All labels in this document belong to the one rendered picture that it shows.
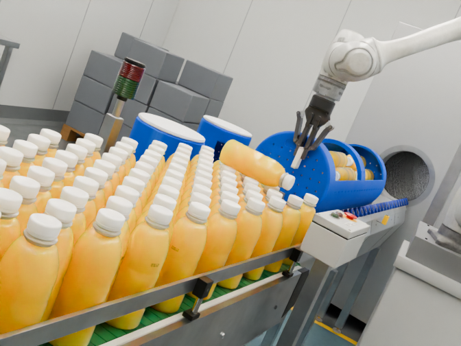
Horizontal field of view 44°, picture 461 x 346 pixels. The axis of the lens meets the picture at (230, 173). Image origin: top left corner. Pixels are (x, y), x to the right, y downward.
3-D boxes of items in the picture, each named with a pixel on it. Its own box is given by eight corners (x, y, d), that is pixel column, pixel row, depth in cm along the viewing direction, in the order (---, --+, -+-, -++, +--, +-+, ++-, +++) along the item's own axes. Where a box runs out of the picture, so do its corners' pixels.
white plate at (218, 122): (195, 113, 294) (194, 115, 294) (241, 134, 285) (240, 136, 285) (216, 116, 320) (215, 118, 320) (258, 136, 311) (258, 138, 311)
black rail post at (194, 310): (199, 318, 107) (215, 281, 105) (191, 321, 104) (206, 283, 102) (189, 312, 107) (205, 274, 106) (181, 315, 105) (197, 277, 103)
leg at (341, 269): (322, 321, 382) (362, 238, 370) (320, 323, 377) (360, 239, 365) (315, 316, 384) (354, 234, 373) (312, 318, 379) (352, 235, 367)
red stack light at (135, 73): (145, 84, 156) (149, 71, 155) (130, 80, 150) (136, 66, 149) (127, 75, 158) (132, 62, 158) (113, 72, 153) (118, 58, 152)
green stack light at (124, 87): (138, 101, 157) (145, 84, 156) (124, 98, 151) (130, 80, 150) (121, 93, 159) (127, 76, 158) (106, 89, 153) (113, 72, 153)
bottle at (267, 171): (217, 151, 148) (278, 182, 141) (233, 133, 151) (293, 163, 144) (219, 167, 154) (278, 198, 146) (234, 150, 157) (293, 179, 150)
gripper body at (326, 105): (309, 90, 174) (297, 119, 176) (333, 101, 171) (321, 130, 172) (317, 94, 181) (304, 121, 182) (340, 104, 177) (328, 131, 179)
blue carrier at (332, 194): (373, 216, 257) (396, 156, 253) (311, 233, 179) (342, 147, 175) (316, 193, 269) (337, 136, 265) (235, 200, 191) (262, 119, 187)
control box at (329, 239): (355, 258, 154) (371, 224, 152) (334, 269, 136) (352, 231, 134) (322, 241, 158) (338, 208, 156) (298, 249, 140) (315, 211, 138)
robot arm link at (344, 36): (314, 73, 179) (321, 73, 166) (334, 25, 176) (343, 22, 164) (345, 86, 180) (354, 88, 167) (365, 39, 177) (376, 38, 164)
